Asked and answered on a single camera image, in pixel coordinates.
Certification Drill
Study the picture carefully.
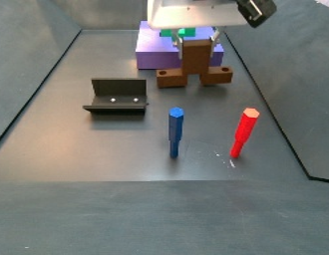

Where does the green U-shaped block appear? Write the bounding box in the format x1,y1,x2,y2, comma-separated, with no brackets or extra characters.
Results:
160,28,195,42

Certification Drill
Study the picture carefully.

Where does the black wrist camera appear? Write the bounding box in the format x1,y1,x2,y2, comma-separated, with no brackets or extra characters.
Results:
235,0,276,28

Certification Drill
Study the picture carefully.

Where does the blue hexagonal peg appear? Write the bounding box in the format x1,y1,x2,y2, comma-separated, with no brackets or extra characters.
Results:
168,108,184,158

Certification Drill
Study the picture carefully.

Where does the brown T-shaped block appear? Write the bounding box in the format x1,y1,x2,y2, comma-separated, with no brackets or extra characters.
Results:
156,39,232,89

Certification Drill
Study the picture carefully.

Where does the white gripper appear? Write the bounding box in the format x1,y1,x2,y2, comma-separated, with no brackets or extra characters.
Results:
148,0,245,60

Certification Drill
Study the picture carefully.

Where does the black angle bracket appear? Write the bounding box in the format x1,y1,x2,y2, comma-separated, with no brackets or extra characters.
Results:
82,78,148,113

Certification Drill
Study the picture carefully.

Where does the red hexagonal peg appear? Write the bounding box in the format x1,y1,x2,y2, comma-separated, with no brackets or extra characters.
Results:
229,108,259,158

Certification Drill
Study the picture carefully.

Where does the purple base board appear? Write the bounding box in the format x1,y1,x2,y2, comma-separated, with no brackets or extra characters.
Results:
136,21,224,70

